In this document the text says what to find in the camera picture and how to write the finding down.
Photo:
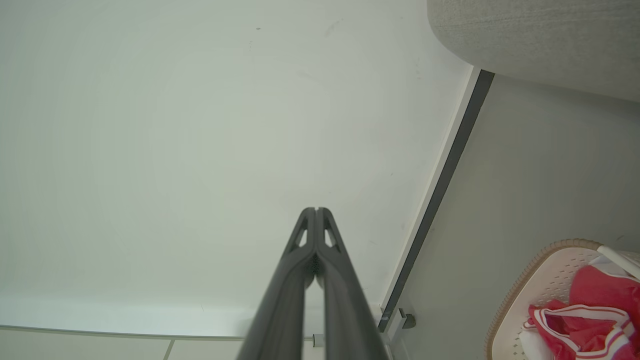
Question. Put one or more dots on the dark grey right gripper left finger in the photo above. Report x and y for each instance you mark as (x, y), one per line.
(280, 310)

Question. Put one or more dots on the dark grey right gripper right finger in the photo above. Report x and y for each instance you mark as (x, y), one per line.
(347, 315)

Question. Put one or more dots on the red garment with white stripes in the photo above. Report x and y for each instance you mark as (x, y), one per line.
(597, 292)

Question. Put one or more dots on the white wicker-rimmed laundry basket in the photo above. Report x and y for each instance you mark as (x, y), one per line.
(547, 280)

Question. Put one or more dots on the white clothing piece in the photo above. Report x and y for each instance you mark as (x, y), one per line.
(620, 260)

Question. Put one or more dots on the grey metal door stop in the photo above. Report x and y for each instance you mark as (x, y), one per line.
(407, 320)

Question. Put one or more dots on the grey fabric sofa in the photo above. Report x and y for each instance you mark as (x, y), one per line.
(545, 35)

